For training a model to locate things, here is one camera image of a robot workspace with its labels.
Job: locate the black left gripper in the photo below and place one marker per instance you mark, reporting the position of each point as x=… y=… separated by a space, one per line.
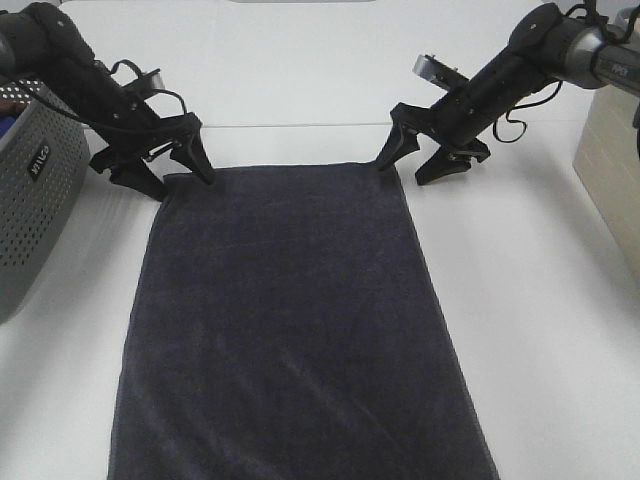
x=131 y=130

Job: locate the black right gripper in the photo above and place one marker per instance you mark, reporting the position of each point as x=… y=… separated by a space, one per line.
x=451 y=122

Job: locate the dark grey towel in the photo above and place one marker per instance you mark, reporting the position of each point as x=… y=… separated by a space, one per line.
x=285 y=327

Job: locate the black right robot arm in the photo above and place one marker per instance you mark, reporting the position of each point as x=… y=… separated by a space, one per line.
x=547 y=47

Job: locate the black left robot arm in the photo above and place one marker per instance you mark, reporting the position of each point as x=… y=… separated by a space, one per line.
x=41 y=41

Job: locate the blue towel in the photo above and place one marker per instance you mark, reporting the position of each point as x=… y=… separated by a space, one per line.
x=10 y=128

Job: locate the brown towel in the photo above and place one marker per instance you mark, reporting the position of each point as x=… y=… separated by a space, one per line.
x=10 y=108

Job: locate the grey perforated plastic basket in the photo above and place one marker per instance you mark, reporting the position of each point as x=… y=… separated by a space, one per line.
x=42 y=171

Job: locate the beige fabric bin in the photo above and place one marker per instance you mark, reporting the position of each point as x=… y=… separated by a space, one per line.
x=607 y=163

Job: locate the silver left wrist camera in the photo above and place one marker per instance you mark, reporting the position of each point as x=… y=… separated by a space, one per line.
x=146 y=85

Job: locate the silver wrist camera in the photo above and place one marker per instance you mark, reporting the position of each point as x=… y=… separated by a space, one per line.
x=429 y=68
x=146 y=85

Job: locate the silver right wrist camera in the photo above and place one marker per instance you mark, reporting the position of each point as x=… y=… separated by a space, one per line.
x=429 y=68

